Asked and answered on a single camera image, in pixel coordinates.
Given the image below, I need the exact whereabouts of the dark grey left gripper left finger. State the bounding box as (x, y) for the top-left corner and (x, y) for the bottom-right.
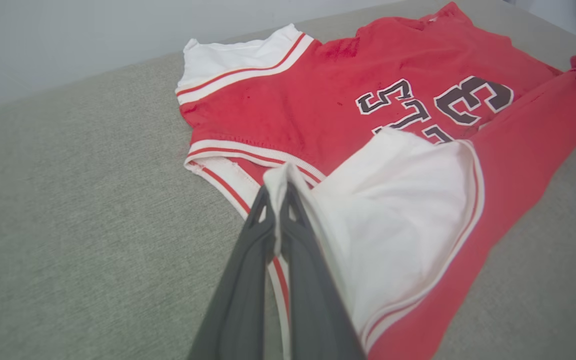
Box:
(188, 185), (276, 360)

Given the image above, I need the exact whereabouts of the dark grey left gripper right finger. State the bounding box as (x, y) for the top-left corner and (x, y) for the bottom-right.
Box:
(280, 182), (367, 360)

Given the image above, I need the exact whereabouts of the red and white jersey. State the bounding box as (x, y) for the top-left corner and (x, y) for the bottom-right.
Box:
(175, 1), (576, 360)

